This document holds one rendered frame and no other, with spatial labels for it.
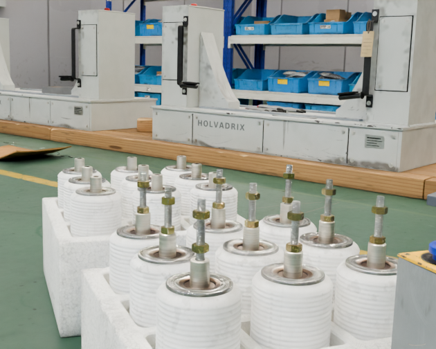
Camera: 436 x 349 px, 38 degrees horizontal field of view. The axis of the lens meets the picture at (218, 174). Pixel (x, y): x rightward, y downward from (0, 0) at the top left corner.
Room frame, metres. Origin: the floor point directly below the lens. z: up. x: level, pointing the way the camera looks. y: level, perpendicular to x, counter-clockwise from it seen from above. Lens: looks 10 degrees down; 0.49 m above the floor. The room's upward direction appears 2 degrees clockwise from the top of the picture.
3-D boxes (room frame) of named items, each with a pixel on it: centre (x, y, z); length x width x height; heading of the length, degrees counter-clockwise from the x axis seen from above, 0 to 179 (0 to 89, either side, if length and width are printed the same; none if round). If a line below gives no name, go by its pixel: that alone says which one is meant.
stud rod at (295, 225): (0.73, -0.09, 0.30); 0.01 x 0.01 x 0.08
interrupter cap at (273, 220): (0.99, -0.11, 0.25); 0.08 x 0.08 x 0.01
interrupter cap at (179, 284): (0.69, 0.02, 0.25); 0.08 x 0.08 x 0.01
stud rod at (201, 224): (0.69, 0.02, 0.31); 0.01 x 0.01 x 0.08
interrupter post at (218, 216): (0.95, 0.00, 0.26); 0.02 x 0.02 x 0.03
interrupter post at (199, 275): (0.69, 0.02, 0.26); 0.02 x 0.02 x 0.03
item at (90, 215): (1.19, 0.23, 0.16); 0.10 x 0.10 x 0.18
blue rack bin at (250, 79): (6.63, -0.42, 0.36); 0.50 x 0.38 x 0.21; 141
